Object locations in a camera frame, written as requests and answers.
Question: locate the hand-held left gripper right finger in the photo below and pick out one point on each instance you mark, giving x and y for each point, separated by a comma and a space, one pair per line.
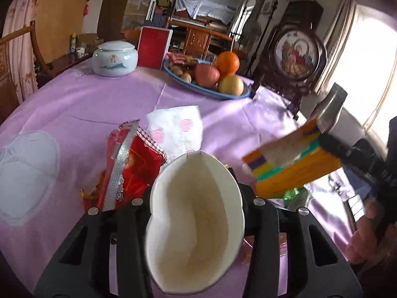
262, 223

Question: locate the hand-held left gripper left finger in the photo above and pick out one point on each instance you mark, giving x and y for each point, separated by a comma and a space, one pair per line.
133, 223

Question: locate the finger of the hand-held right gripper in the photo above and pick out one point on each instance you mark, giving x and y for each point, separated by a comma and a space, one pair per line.
333, 147

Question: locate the orange striped carton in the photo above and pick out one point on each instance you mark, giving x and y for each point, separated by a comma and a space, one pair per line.
297, 170

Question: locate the large white paper cup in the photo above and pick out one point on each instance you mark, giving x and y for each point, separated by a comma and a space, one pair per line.
192, 223

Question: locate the person's right hand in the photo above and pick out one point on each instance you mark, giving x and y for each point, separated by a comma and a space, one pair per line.
369, 239

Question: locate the stainless steel thermos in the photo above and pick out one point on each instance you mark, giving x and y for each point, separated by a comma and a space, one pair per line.
330, 108

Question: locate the green plastic wrapper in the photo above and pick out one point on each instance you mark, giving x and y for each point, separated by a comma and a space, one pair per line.
294, 196

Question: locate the red snack wrapper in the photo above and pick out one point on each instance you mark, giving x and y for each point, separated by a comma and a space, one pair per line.
136, 164

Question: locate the framed embroidery stand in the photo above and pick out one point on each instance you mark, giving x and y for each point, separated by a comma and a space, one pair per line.
294, 56

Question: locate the white patterned paper napkin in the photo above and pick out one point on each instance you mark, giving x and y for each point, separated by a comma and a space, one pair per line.
176, 130

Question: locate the beige window curtain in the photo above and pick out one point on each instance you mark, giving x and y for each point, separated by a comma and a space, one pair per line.
338, 31

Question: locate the yellow apple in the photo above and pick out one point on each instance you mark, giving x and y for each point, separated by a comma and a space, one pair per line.
231, 85

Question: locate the orange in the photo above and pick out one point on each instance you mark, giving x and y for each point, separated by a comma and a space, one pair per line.
228, 63

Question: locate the blue oval plate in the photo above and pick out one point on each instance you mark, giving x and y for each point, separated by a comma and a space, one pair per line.
204, 90

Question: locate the red apple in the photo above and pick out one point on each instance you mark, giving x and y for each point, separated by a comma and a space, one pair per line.
206, 75

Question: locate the pile of walnuts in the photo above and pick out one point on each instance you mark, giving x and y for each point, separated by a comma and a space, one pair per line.
181, 73

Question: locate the white ceramic lidded jar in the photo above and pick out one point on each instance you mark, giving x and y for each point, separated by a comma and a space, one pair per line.
114, 58

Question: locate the red snack packets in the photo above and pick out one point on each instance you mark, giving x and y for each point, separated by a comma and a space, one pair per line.
181, 59

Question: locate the carved wooden chair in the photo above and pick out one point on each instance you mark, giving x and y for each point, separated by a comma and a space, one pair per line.
198, 38

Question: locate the dark wooden side table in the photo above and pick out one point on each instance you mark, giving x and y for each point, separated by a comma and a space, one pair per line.
59, 66

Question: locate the red box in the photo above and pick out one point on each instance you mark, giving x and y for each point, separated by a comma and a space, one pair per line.
153, 48

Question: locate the small white mug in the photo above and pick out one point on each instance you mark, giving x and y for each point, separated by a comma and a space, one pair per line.
80, 52

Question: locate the white draped cloth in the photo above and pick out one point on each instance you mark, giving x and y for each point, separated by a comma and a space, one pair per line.
211, 7

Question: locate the cardboard box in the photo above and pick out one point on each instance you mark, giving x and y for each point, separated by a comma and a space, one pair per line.
88, 42

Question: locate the round-back wooden armchair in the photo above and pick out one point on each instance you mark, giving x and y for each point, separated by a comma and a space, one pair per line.
12, 68

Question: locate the pink floral curtain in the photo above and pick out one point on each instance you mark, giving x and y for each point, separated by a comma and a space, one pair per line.
20, 37

